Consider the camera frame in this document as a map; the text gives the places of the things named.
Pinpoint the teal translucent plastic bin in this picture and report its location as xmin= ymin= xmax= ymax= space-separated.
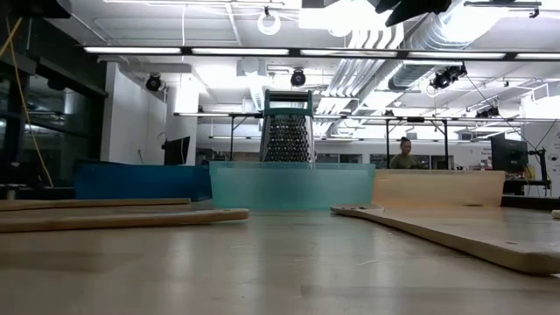
xmin=208 ymin=160 xmax=377 ymax=211

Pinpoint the wooden slotted spatula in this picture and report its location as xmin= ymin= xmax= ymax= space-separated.
xmin=329 ymin=204 xmax=560 ymax=276

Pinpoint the brown wooden spoon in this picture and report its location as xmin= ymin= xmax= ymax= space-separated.
xmin=0 ymin=197 xmax=193 ymax=212

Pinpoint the person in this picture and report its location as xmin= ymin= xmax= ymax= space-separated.
xmin=388 ymin=136 xmax=422 ymax=171

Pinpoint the black computer monitor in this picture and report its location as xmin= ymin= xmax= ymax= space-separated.
xmin=489 ymin=132 xmax=529 ymax=174
xmin=162 ymin=136 xmax=192 ymax=166

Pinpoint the blue plastic bin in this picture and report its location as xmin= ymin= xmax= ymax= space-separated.
xmin=73 ymin=159 xmax=214 ymax=202

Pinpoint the silver round ventilation duct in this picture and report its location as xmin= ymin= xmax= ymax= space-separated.
xmin=387 ymin=0 xmax=511 ymax=92

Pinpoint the black ceiling camera cluster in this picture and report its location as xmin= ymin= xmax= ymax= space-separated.
xmin=430 ymin=63 xmax=468 ymax=92

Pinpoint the long ceiling light rail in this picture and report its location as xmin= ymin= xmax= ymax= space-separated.
xmin=81 ymin=45 xmax=560 ymax=62

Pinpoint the white ring ceiling lamp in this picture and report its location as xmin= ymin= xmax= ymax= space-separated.
xmin=256 ymin=8 xmax=283 ymax=37

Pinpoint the black workbench frame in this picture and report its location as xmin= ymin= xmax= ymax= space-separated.
xmin=173 ymin=111 xmax=524 ymax=171

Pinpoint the metal box grater teal handle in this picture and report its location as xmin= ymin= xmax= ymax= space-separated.
xmin=258 ymin=89 xmax=317 ymax=164

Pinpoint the yellow hanging cable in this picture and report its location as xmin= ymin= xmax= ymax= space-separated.
xmin=0 ymin=16 xmax=54 ymax=188

